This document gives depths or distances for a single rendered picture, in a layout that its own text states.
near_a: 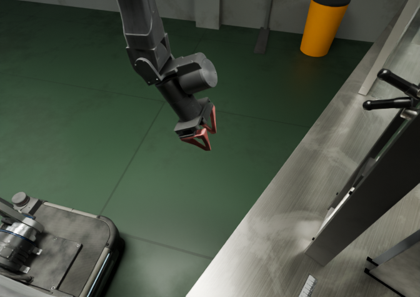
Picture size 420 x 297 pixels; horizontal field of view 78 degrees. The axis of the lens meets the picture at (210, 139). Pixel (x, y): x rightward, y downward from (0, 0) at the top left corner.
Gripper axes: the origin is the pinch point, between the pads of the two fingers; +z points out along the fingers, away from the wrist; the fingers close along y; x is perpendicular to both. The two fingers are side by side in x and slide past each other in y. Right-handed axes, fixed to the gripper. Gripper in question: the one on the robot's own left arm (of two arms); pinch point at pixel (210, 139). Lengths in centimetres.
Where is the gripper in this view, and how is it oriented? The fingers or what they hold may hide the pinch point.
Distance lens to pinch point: 65.6
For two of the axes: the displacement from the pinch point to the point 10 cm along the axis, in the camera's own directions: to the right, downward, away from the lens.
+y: 2.5, -7.3, 6.4
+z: 4.8, 6.7, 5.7
